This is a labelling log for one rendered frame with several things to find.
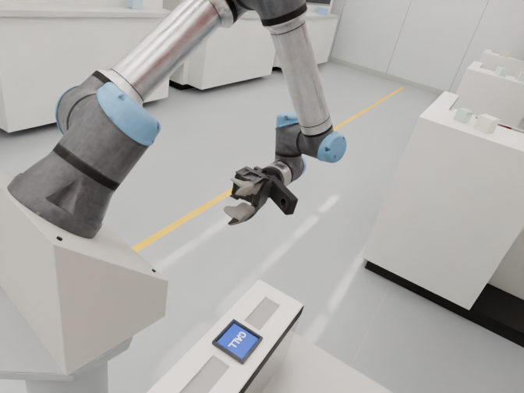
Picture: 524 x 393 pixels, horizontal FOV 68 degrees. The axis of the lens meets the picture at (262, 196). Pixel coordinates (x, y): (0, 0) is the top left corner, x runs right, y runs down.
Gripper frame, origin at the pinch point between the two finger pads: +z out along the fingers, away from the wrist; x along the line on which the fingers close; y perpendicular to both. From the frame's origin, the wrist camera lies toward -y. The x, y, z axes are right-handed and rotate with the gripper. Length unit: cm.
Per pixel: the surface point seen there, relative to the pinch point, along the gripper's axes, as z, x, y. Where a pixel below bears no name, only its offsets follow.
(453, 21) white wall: -742, 56, 41
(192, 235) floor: -97, -96, 71
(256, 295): 17.5, -2.3, -15.8
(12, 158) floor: -77, -101, 211
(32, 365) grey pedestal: 41.4, -18.2, 9.6
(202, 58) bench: -308, -49, 234
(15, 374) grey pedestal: 43.6, -18.7, 10.3
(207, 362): 32.9, -3.3, -16.8
